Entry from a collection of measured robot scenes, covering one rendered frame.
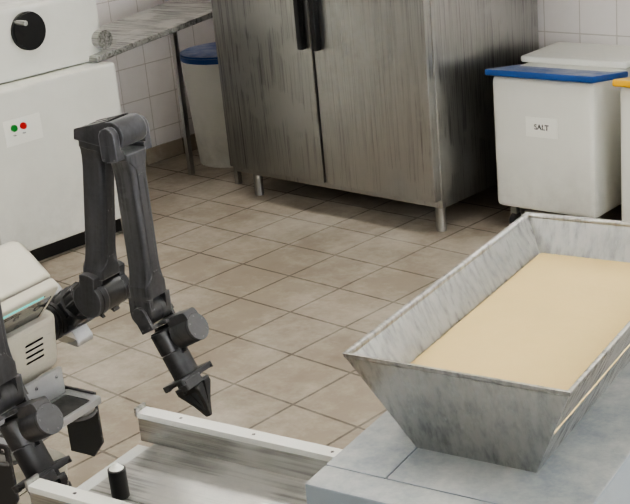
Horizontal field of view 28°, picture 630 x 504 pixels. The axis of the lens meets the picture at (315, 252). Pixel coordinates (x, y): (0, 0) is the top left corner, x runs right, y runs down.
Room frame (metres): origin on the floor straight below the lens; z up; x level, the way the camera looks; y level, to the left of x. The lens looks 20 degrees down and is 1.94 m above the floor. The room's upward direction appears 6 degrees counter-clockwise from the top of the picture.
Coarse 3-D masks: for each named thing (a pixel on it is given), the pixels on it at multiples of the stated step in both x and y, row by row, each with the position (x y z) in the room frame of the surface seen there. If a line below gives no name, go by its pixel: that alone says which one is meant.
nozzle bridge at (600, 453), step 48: (624, 384) 1.50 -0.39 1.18; (384, 432) 1.44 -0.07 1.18; (576, 432) 1.39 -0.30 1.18; (624, 432) 1.38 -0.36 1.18; (336, 480) 1.33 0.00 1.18; (384, 480) 1.32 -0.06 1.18; (432, 480) 1.30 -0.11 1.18; (480, 480) 1.29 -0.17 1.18; (528, 480) 1.28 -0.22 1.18; (576, 480) 1.27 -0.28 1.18; (624, 480) 1.30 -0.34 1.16
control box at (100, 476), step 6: (132, 450) 2.10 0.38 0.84; (138, 450) 2.10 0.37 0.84; (144, 450) 2.10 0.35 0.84; (126, 456) 2.08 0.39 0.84; (132, 456) 2.08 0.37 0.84; (114, 462) 2.06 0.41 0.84; (120, 462) 2.06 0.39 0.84; (126, 462) 2.06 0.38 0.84; (96, 474) 2.02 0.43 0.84; (102, 474) 2.02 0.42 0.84; (90, 480) 2.00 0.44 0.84; (96, 480) 2.00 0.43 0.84; (102, 480) 2.00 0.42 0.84; (78, 486) 1.99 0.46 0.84; (84, 486) 1.99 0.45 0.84; (90, 486) 1.98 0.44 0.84
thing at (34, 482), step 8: (32, 480) 1.91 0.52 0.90; (40, 480) 1.91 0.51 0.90; (48, 480) 1.91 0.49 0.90; (32, 488) 1.89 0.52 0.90; (40, 488) 1.88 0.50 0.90; (48, 488) 1.88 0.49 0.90; (56, 488) 1.88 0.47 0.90; (64, 488) 1.88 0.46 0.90; (72, 488) 1.87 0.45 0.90; (32, 496) 1.89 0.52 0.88; (40, 496) 1.88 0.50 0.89; (48, 496) 1.87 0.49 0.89; (56, 496) 1.86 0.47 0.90; (64, 496) 1.85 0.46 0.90; (72, 496) 1.85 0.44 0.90; (80, 496) 1.84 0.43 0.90; (88, 496) 1.84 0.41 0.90; (96, 496) 1.84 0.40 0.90; (104, 496) 1.84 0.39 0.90
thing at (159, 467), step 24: (144, 456) 2.07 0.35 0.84; (168, 456) 2.06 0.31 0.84; (192, 456) 2.06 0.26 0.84; (120, 480) 1.92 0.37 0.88; (144, 480) 1.98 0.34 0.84; (168, 480) 1.98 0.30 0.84; (192, 480) 1.97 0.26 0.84; (216, 480) 1.96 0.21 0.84; (240, 480) 1.95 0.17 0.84; (264, 480) 1.94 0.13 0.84; (288, 480) 1.93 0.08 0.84
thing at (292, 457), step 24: (144, 408) 2.15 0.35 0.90; (144, 432) 2.13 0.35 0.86; (168, 432) 2.10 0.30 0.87; (192, 432) 2.06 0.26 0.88; (216, 432) 2.03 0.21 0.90; (240, 432) 2.02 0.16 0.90; (264, 432) 2.01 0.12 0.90; (216, 456) 2.04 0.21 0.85; (240, 456) 2.01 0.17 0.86; (264, 456) 1.98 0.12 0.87; (288, 456) 1.95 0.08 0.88; (312, 456) 1.92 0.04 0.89
